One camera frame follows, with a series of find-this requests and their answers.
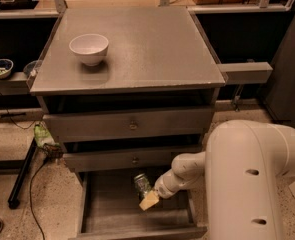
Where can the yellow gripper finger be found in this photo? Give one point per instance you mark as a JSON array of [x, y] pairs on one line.
[[149, 200]]

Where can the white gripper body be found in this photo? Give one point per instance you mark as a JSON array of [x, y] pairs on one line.
[[163, 187]]

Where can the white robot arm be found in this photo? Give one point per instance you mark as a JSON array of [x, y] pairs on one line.
[[240, 164]]

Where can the bottom grey drawer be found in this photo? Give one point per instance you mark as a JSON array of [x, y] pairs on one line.
[[110, 210]]

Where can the top grey drawer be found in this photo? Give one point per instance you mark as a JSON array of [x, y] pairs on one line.
[[110, 125]]

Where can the grey drawer cabinet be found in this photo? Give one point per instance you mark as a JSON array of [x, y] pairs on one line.
[[156, 59]]

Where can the green chip bag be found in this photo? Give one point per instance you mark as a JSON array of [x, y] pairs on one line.
[[43, 137]]

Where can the black stand leg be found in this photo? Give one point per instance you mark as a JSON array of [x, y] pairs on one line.
[[13, 201]]

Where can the grey side beam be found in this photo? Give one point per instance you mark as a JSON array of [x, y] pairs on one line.
[[245, 73]]

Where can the white bowl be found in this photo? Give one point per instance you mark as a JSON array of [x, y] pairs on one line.
[[90, 49]]

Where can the grey left shelf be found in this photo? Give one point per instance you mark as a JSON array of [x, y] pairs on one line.
[[15, 84]]

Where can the clear small cup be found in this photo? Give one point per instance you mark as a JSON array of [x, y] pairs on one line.
[[31, 69]]

